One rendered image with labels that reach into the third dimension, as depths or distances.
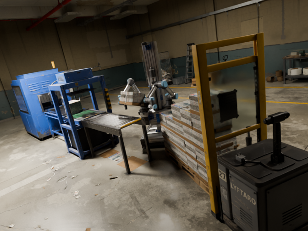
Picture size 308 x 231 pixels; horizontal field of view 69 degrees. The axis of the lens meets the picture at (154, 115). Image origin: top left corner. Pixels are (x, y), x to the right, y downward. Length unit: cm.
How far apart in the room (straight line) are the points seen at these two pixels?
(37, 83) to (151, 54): 354
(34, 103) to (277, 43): 827
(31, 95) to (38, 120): 69
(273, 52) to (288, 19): 112
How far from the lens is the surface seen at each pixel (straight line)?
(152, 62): 438
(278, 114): 200
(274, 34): 960
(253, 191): 200
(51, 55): 1242
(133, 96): 382
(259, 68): 247
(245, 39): 236
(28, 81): 673
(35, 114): 680
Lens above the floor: 187
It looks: 16 degrees down
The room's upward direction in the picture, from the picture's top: 10 degrees counter-clockwise
